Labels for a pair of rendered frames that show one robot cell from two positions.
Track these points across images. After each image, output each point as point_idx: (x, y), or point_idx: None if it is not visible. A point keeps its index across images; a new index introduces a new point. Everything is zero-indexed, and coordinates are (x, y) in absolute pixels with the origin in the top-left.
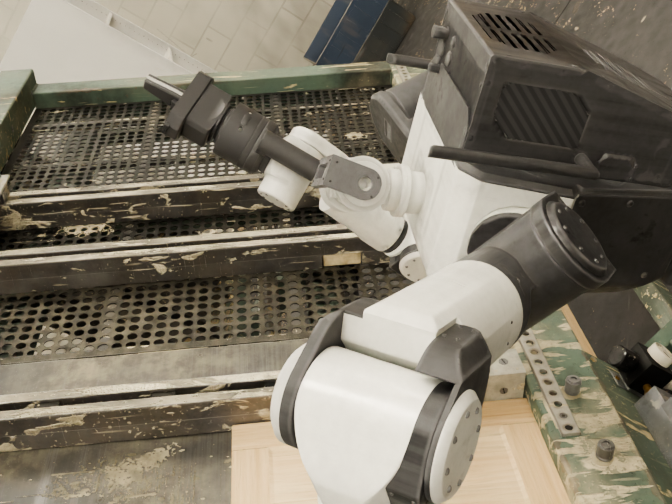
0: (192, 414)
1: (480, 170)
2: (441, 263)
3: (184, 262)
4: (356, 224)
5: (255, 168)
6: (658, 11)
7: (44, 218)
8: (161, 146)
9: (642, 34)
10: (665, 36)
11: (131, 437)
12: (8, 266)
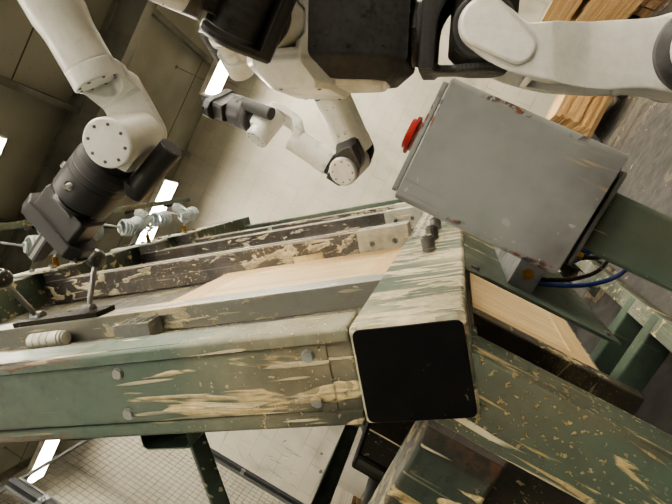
0: (205, 265)
1: None
2: None
3: (259, 241)
4: (303, 151)
5: (245, 123)
6: (639, 158)
7: None
8: None
9: (630, 174)
10: (643, 168)
11: (175, 284)
12: (172, 249)
